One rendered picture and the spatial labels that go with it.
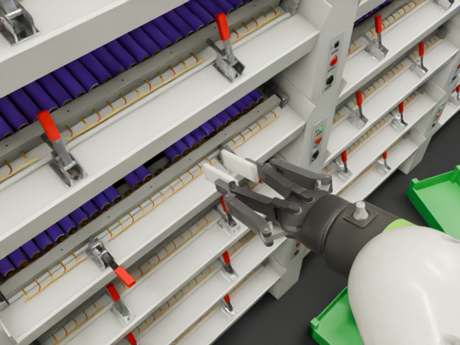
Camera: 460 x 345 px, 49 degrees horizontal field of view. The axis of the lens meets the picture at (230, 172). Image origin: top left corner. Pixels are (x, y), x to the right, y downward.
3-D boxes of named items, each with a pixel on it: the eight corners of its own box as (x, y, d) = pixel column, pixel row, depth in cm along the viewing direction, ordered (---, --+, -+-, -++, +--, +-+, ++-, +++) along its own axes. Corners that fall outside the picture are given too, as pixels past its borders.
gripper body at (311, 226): (364, 191, 61) (304, 163, 67) (319, 233, 57) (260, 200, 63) (365, 233, 65) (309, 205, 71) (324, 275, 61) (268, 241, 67)
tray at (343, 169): (429, 111, 162) (454, 83, 150) (307, 222, 134) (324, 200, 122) (382, 69, 166) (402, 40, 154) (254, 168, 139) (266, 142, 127)
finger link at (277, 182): (306, 200, 64) (315, 194, 64) (254, 161, 72) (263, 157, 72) (309, 222, 66) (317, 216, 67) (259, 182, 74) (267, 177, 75)
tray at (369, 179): (412, 152, 177) (433, 131, 165) (298, 260, 150) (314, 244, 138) (369, 113, 182) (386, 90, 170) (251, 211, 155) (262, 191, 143)
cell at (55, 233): (41, 206, 78) (66, 237, 76) (30, 213, 77) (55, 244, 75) (39, 201, 76) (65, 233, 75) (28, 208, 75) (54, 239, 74)
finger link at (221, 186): (245, 199, 70) (229, 211, 69) (221, 185, 73) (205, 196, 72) (243, 191, 69) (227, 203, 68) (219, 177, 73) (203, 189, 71)
